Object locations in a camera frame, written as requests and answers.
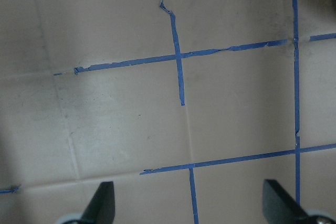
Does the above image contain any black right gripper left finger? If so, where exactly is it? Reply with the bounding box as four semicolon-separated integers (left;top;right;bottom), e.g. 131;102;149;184
79;182;116;224

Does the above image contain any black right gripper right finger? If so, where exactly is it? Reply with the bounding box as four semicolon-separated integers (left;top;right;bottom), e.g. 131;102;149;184
262;179;309;224

